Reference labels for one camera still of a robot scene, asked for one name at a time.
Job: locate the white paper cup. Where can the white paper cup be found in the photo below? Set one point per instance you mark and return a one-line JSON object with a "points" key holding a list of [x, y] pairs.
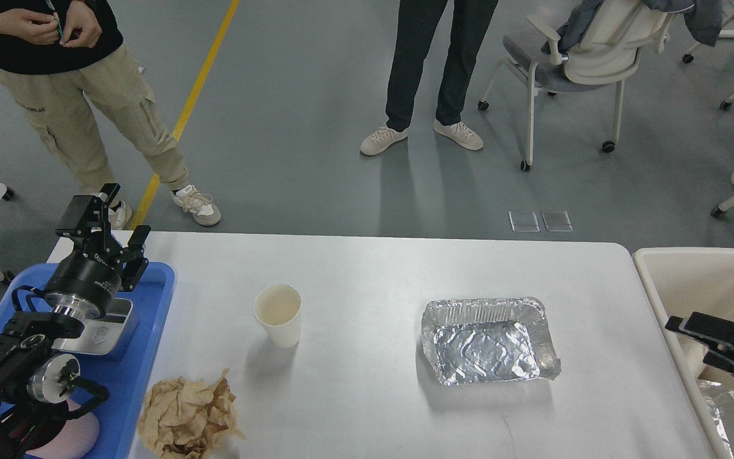
{"points": [[278, 310]]}

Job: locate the beige plastic bin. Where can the beige plastic bin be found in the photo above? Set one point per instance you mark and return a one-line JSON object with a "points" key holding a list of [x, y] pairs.
{"points": [[678, 282]]}

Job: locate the aluminium foil tray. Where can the aluminium foil tray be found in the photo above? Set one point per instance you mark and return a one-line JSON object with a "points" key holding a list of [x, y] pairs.
{"points": [[488, 340]]}

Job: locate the square steel container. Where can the square steel container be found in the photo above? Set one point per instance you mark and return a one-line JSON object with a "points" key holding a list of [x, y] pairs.
{"points": [[106, 337]]}

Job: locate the white tube in bin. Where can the white tube in bin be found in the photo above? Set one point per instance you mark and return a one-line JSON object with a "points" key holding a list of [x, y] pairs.
{"points": [[694, 354]]}

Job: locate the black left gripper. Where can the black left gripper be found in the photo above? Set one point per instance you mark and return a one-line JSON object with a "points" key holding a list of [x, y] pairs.
{"points": [[88, 283]]}

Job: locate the brown paper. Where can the brown paper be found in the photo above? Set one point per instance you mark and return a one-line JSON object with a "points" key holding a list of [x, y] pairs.
{"points": [[181, 418]]}

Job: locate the person in beige trousers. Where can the person in beige trousers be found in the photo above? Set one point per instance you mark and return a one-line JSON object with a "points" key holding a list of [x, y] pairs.
{"points": [[61, 60]]}

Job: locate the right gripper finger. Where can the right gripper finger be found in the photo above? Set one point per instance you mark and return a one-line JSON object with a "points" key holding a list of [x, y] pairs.
{"points": [[714, 332]]}

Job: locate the foil trash in bin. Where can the foil trash in bin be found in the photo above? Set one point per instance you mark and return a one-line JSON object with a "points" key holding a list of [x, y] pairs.
{"points": [[719, 401]]}

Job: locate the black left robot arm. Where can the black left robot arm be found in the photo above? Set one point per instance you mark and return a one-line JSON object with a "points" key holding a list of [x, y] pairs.
{"points": [[40, 386]]}

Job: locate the blue plastic tray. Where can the blue plastic tray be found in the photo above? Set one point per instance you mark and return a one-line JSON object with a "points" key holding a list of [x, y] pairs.
{"points": [[126, 376]]}

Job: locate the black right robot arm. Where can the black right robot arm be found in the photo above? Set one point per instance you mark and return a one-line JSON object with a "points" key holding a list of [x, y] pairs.
{"points": [[723, 362]]}

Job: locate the white office chair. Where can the white office chair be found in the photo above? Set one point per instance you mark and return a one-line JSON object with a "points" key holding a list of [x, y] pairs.
{"points": [[608, 52]]}

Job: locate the pink mug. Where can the pink mug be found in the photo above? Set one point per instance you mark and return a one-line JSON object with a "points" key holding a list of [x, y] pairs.
{"points": [[62, 438]]}

